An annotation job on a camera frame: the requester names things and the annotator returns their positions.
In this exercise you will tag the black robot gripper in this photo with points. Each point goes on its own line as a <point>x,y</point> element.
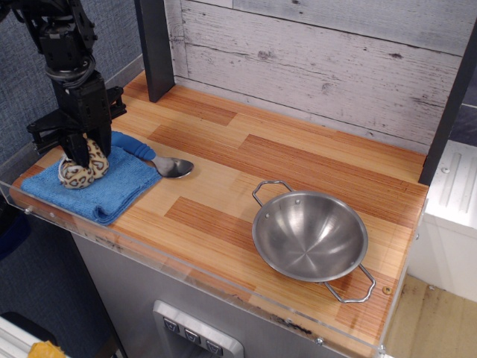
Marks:
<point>85,111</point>

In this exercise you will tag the leopard print plush toy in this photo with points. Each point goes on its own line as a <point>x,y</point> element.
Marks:
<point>74,176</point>

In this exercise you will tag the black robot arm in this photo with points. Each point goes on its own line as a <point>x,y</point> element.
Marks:
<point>65,36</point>

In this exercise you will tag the blue folded cloth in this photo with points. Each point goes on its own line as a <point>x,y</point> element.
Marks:
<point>104,200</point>

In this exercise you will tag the silver cabinet with button panel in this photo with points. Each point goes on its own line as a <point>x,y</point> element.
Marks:
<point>161,307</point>

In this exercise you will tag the yellow object at bottom left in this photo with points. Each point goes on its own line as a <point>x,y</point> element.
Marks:
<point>45,350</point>

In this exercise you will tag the white grooved side cabinet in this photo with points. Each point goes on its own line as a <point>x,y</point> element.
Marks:
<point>444,252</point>

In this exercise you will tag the blue handled metal spoon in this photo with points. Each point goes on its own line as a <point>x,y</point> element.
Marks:
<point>168,167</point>

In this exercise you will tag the dark left vertical post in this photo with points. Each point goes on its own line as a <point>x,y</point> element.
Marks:
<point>156,51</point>

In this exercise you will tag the dark vertical post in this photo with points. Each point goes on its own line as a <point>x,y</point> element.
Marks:
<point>156,51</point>
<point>448,27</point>

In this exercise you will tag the stainless steel two-handled pot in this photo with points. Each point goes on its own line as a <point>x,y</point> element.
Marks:
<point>310,236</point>

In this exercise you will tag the dark right vertical post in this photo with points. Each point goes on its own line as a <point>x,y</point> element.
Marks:
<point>448,27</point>

